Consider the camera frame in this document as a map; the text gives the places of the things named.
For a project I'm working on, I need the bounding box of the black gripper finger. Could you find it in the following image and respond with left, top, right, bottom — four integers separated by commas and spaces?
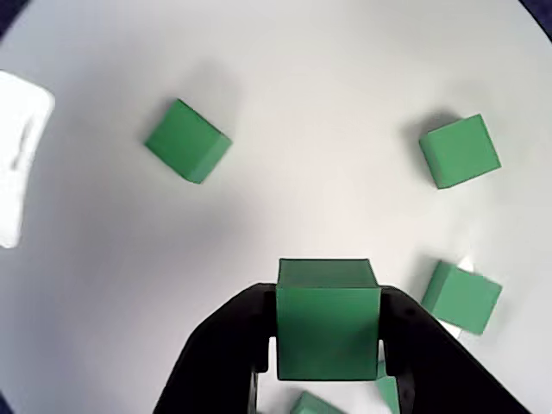
379, 286, 534, 414
153, 283, 278, 414

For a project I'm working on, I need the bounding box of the green cube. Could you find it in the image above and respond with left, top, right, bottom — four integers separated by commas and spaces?
417, 113, 503, 191
288, 390, 348, 414
420, 260, 504, 336
373, 373, 401, 414
274, 257, 383, 383
143, 97, 234, 185

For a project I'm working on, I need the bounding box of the blue woven cloth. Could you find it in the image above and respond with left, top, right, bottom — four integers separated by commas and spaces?
0, 0, 552, 414

